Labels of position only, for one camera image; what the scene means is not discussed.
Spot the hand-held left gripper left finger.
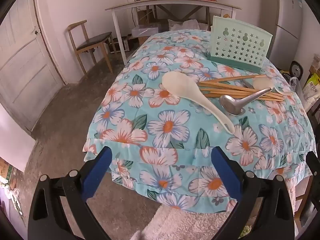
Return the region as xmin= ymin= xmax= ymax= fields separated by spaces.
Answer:
xmin=28 ymin=146 xmax=113 ymax=240

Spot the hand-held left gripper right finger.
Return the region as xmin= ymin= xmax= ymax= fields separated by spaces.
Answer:
xmin=211 ymin=146 xmax=295 ymax=240

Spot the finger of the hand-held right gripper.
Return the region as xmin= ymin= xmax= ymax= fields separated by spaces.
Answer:
xmin=305 ymin=151 xmax=320 ymax=179

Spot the metal ladle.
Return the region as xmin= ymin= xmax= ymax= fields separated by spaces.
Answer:
xmin=219 ymin=87 xmax=272 ymax=116

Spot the pile of wooden chopsticks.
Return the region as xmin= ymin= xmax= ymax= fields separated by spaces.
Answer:
xmin=197 ymin=74 xmax=285 ymax=102

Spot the small white rice paddle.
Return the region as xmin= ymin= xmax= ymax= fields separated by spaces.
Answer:
xmin=253 ymin=78 xmax=293 ymax=97

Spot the large white rice paddle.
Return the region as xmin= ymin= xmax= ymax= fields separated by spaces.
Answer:
xmin=162 ymin=71 xmax=235 ymax=135

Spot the green plastic utensil holder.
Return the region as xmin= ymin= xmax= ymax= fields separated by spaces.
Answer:
xmin=207 ymin=15 xmax=273 ymax=73

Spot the white fluffy rug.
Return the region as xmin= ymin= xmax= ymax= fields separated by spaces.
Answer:
xmin=130 ymin=204 xmax=250 ymax=240

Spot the floral blue blanket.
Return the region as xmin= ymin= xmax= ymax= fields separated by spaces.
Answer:
xmin=83 ymin=29 xmax=316 ymax=213

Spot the yellow white bag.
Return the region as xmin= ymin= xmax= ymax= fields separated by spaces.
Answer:
xmin=302 ymin=74 xmax=320 ymax=105

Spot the black round object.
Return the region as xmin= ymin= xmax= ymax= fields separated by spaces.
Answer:
xmin=290 ymin=60 xmax=304 ymax=77

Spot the small white stool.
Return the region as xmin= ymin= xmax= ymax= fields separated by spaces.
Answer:
xmin=110 ymin=35 xmax=130 ymax=54

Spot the white door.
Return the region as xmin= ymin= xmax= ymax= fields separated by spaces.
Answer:
xmin=0 ymin=0 xmax=64 ymax=133

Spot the wooden chair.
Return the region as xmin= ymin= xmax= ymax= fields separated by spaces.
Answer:
xmin=67 ymin=20 xmax=117 ymax=77

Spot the grey refrigerator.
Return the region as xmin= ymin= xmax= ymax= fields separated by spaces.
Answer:
xmin=261 ymin=0 xmax=304 ymax=70

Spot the clear plastic box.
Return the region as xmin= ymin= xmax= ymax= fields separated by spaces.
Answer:
xmin=132 ymin=25 xmax=160 ymax=39

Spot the white sack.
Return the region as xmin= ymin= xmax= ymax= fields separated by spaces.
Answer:
xmin=168 ymin=19 xmax=209 ymax=32

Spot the white table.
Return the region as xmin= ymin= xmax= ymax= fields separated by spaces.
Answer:
xmin=105 ymin=0 xmax=242 ymax=65

